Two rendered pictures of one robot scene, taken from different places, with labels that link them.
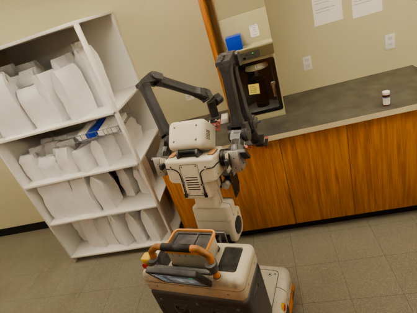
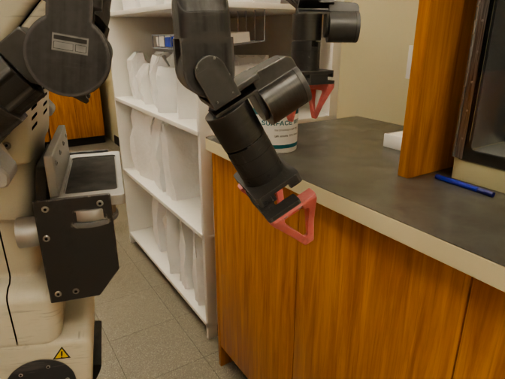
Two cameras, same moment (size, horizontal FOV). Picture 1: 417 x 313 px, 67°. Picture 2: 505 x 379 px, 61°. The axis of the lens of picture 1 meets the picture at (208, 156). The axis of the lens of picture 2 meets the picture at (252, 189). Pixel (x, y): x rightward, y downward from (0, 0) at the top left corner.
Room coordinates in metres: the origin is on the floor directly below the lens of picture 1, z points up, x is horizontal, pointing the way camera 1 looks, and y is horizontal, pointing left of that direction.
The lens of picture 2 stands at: (1.26, -0.65, 1.26)
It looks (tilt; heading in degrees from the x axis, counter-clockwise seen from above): 20 degrees down; 43
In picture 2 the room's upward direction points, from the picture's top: straight up
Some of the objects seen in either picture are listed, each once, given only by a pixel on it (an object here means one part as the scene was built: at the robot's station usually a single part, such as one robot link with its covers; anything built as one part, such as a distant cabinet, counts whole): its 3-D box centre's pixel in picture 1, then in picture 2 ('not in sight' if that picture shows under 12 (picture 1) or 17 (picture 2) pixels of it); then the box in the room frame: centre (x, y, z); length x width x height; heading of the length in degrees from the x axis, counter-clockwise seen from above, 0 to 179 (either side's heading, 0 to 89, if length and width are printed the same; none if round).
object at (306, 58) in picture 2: (214, 113); (305, 60); (1.98, -0.13, 1.21); 0.10 x 0.07 x 0.07; 166
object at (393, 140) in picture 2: (219, 119); (418, 142); (2.47, -0.18, 0.96); 0.16 x 0.12 x 0.04; 77
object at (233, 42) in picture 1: (234, 42); not in sight; (2.19, -0.41, 1.55); 0.10 x 0.10 x 0.09; 76
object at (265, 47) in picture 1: (249, 53); not in sight; (2.17, -0.49, 1.46); 0.32 x 0.11 x 0.10; 76
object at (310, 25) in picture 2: (211, 104); (309, 27); (1.98, -0.13, 1.27); 0.07 x 0.06 x 0.07; 133
